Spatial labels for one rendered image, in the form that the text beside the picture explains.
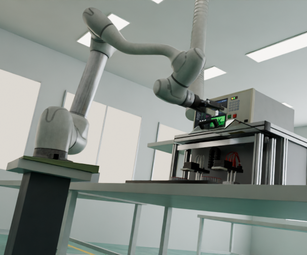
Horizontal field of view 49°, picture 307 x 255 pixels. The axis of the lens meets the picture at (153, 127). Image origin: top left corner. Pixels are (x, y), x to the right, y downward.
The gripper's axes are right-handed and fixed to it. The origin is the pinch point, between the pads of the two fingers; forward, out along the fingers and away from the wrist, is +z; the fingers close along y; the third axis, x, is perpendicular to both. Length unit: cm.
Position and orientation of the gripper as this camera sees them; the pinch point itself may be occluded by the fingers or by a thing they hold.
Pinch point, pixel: (217, 111)
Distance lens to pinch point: 185.2
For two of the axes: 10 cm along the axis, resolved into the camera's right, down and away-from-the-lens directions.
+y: 5.9, -1.2, -8.0
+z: 8.0, 2.6, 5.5
